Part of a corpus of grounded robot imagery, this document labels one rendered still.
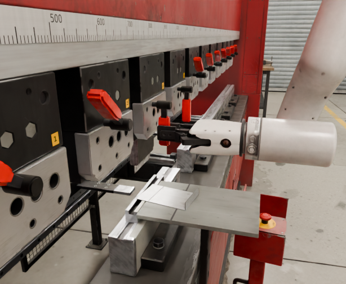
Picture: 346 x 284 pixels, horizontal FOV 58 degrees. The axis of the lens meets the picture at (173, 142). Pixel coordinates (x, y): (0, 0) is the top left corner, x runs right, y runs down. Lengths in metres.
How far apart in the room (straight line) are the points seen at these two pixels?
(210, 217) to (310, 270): 1.60
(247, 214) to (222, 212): 0.05
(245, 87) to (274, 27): 5.57
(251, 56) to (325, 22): 2.20
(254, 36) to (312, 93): 2.14
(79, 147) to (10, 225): 0.15
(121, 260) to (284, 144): 0.42
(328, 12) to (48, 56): 0.47
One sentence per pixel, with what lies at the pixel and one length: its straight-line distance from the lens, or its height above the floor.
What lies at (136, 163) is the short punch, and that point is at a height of 1.11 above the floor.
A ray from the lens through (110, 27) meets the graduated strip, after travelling 0.49.
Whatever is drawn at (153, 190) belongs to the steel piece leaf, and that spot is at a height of 1.00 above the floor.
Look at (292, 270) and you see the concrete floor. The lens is 2.22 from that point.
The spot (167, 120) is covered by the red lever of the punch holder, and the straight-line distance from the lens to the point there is 0.65.
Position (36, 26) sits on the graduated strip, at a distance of 0.36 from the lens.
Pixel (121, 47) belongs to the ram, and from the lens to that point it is 0.53.
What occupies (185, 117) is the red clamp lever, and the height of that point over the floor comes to 1.17.
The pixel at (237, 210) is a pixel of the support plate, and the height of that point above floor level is 1.00.
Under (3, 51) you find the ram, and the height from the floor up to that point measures 1.36.
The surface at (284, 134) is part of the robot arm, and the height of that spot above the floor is 1.21.
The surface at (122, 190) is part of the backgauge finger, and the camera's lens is 0.81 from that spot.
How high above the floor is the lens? 1.38
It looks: 19 degrees down
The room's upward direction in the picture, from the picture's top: straight up
